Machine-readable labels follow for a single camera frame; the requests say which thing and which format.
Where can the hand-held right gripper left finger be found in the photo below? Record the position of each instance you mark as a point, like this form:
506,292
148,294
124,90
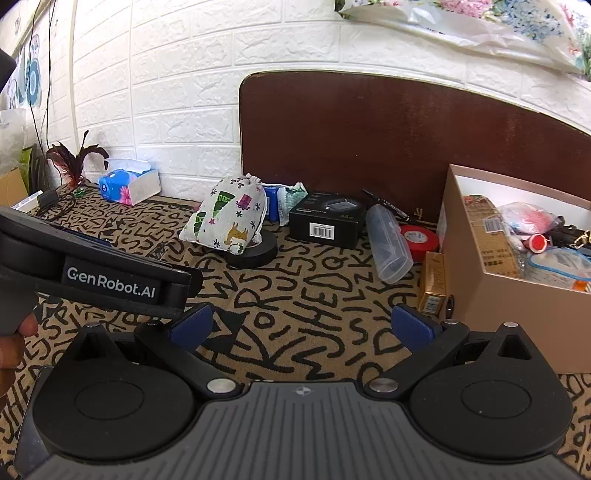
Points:
193,324

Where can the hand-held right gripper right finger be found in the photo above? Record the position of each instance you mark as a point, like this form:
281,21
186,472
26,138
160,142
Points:
413,325

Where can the beige cardboard box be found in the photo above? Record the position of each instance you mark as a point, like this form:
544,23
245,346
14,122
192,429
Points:
508,323

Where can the black charger box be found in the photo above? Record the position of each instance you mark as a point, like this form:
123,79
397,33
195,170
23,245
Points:
323,221

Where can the person's left hand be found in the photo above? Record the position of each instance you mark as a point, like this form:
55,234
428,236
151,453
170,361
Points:
11,357

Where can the yellow small box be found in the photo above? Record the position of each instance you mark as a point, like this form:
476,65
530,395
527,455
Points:
433,281

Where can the clear plastic case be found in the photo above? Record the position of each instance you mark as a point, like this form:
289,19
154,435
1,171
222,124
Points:
388,244

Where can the red tape roll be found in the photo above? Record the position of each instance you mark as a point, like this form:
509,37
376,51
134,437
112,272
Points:
418,240

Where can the blue tissue pack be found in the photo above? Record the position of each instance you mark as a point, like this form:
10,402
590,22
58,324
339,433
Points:
127,184

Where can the black tape roll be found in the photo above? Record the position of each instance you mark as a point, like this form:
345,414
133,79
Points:
258,254

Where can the letter-patterned tan blanket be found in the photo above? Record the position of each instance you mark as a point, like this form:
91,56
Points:
304,300

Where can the dark red feather toy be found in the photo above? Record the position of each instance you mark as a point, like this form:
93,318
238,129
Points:
74,161

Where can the brown snack packet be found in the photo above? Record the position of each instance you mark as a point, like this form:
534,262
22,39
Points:
491,235

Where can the black marker pen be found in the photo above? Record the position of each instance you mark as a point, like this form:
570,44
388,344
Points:
388,205

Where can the brown cardboard carton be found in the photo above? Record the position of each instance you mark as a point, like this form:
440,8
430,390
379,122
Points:
11,187

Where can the blue small box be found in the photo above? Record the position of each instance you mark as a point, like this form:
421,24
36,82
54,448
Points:
272,205

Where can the red round cap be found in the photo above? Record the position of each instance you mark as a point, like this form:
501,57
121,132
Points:
538,242

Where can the clear zip bag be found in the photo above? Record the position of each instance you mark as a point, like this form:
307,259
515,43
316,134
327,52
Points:
554,270

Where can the pink filled plastic bag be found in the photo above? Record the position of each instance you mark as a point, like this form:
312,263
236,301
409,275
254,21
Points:
531,219

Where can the green white wipes packet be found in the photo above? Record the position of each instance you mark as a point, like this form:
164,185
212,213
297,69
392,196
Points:
291,196

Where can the white plastic bag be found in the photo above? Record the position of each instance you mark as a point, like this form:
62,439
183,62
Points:
10,138

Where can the brown wooden headboard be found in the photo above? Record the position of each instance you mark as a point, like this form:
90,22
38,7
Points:
351,138

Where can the floral plastic bag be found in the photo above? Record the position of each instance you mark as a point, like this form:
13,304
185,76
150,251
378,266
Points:
489,27

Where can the blue wall sticker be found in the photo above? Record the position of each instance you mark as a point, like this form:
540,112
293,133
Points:
32,76

